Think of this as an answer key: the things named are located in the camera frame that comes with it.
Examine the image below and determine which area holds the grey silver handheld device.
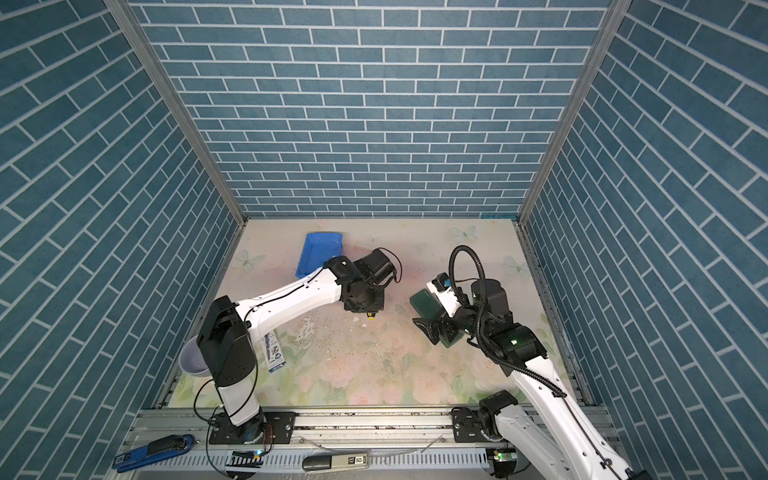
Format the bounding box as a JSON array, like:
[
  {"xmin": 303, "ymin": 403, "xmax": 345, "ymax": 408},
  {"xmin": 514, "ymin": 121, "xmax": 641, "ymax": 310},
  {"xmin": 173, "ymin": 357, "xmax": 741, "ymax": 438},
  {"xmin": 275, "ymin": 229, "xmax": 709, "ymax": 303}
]
[{"xmin": 301, "ymin": 452, "xmax": 370, "ymax": 473}]

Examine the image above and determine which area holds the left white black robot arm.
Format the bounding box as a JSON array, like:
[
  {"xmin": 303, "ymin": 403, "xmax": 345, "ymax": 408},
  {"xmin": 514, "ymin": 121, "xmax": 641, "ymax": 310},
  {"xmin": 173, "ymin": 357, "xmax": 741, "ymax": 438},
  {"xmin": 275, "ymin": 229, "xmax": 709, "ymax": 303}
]
[{"xmin": 179, "ymin": 248, "xmax": 402, "ymax": 428}]

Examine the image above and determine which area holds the dark green rectangular block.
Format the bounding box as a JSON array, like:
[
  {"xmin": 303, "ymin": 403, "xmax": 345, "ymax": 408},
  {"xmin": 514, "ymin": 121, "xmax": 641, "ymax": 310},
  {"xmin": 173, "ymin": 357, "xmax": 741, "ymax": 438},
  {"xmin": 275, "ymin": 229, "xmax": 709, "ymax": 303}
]
[{"xmin": 409, "ymin": 289, "xmax": 463, "ymax": 348}]

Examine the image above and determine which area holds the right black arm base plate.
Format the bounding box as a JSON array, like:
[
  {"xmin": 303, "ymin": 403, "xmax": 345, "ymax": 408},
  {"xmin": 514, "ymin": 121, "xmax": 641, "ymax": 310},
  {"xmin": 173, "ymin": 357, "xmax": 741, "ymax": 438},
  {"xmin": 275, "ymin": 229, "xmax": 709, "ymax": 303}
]
[{"xmin": 450, "ymin": 407, "xmax": 502, "ymax": 443}]

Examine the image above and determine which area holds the blue plastic bin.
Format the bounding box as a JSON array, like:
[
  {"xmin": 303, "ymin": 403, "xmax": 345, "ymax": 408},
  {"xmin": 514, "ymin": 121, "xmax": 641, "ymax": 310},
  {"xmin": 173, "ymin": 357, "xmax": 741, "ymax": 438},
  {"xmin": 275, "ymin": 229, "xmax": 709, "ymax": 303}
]
[{"xmin": 295, "ymin": 232, "xmax": 343, "ymax": 278}]

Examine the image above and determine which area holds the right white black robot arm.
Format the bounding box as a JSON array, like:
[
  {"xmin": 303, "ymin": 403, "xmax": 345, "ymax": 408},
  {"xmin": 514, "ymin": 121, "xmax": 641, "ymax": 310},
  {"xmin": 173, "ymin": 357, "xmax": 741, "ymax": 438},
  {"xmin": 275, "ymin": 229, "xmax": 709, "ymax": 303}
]
[{"xmin": 410, "ymin": 274, "xmax": 650, "ymax": 479}]

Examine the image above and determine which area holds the white blue label tag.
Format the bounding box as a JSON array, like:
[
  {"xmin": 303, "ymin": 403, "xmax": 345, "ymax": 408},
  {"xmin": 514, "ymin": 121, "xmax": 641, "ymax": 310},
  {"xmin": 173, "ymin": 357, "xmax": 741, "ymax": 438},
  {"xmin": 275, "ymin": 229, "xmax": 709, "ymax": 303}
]
[{"xmin": 262, "ymin": 331, "xmax": 286, "ymax": 373}]

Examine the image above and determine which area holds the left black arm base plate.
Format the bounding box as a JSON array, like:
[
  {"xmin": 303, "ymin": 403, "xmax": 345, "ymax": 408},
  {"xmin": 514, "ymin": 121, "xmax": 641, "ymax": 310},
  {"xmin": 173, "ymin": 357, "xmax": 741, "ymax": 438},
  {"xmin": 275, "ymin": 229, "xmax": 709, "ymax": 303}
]
[{"xmin": 207, "ymin": 410, "xmax": 297, "ymax": 447}]

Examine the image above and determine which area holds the aluminium mounting rail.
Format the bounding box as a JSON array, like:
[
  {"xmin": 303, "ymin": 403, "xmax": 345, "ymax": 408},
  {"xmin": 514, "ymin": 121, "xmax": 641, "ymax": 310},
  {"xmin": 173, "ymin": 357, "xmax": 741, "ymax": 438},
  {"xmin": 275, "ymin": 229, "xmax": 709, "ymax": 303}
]
[{"xmin": 119, "ymin": 407, "xmax": 619, "ymax": 448}]

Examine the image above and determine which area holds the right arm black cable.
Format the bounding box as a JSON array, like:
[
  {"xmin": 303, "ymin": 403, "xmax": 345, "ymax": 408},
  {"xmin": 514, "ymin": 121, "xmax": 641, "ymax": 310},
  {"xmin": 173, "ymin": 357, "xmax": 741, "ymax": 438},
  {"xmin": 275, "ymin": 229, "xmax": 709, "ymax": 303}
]
[{"xmin": 448, "ymin": 244, "xmax": 568, "ymax": 400}]

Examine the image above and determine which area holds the blue black utility knife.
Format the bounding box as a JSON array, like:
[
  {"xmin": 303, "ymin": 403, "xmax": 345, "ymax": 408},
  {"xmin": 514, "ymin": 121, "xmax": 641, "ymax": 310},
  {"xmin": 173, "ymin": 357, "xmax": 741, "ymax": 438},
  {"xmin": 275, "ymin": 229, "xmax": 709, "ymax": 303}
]
[{"xmin": 112, "ymin": 435, "xmax": 196, "ymax": 473}]

